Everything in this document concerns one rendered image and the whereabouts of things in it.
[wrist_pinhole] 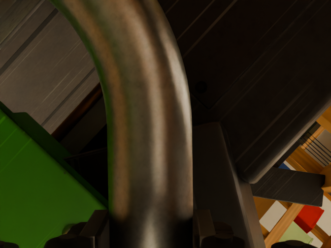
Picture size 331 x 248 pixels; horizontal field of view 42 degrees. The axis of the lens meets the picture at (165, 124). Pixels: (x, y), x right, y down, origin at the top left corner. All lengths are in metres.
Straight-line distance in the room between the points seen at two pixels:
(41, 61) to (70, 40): 0.05
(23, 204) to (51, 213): 0.01
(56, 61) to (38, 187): 0.48
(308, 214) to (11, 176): 3.86
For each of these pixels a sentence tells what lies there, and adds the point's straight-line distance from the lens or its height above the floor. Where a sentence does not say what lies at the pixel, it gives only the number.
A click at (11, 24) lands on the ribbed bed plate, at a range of 0.25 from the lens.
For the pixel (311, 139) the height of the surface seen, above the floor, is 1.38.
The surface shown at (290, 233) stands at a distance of 3.76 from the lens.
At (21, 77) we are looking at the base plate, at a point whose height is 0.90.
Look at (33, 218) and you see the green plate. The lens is 0.23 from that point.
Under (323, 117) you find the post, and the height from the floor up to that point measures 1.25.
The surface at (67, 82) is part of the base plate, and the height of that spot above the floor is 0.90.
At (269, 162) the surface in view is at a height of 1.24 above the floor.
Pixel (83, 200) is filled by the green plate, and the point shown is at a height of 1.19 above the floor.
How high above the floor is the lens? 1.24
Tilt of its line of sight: 14 degrees down
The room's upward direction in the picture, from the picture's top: 134 degrees clockwise
